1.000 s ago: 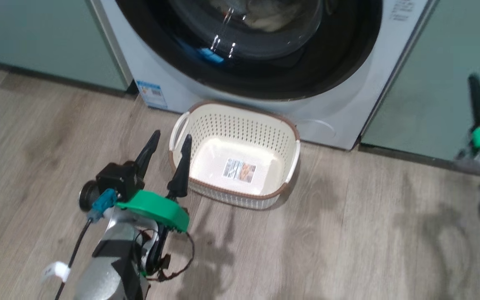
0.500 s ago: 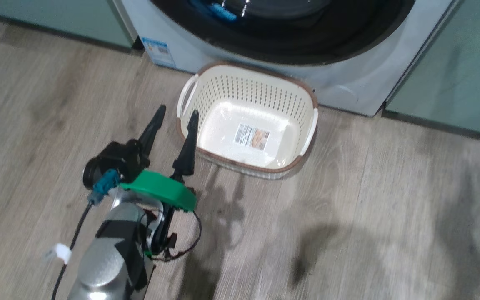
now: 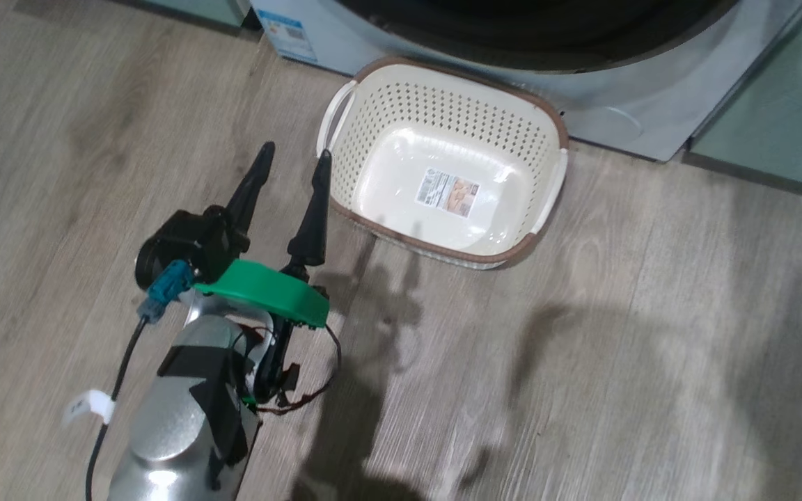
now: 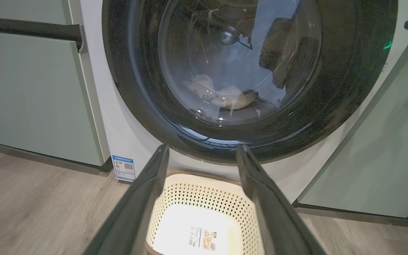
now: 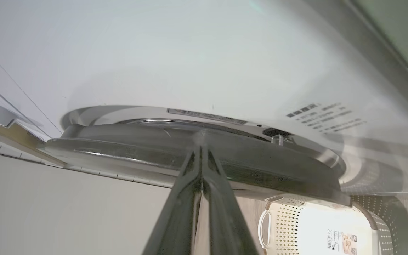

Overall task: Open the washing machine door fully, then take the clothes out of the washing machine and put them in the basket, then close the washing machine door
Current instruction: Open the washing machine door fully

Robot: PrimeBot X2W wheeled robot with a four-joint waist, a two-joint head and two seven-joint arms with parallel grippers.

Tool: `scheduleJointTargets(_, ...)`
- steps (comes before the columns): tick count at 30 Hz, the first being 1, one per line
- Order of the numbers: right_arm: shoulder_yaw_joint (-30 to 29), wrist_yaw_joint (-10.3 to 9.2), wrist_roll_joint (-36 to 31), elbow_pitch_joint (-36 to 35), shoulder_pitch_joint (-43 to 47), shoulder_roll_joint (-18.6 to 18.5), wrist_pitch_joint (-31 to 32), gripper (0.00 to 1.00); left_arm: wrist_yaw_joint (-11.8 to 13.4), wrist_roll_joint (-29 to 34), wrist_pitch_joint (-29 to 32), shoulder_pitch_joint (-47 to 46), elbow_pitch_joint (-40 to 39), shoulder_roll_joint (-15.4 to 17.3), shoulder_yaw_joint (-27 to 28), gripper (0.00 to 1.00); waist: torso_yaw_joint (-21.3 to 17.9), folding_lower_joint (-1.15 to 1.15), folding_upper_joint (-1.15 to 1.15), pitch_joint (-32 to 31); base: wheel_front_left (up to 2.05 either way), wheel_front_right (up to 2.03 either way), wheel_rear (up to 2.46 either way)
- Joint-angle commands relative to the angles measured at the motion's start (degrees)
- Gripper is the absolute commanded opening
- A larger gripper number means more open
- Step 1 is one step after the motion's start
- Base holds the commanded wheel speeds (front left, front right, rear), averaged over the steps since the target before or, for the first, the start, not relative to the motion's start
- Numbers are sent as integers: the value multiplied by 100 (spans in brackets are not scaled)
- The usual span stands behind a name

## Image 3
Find large teal cabinet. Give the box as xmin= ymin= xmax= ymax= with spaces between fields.
xmin=683 ymin=0 xmax=802 ymax=204

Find round filter cover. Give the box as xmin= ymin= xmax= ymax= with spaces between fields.
xmin=581 ymin=104 xmax=647 ymax=141

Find product sticker in basket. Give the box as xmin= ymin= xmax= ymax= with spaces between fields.
xmin=415 ymin=169 xmax=481 ymax=218

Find cream perforated laundry basket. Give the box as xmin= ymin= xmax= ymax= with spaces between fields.
xmin=316 ymin=57 xmax=570 ymax=271

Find white washing machine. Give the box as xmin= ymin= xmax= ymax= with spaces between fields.
xmin=251 ymin=0 xmax=802 ymax=163

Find white cable tag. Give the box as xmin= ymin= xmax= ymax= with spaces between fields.
xmin=63 ymin=390 xmax=116 ymax=425

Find thin gripper wires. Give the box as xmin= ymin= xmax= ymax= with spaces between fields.
xmin=233 ymin=321 xmax=343 ymax=416

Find blue energy label sticker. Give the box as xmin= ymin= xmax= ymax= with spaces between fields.
xmin=256 ymin=8 xmax=320 ymax=65

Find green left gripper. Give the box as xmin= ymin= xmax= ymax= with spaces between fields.
xmin=194 ymin=141 xmax=333 ymax=406

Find small teal cabinet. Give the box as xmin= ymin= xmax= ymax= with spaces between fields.
xmin=138 ymin=0 xmax=252 ymax=30

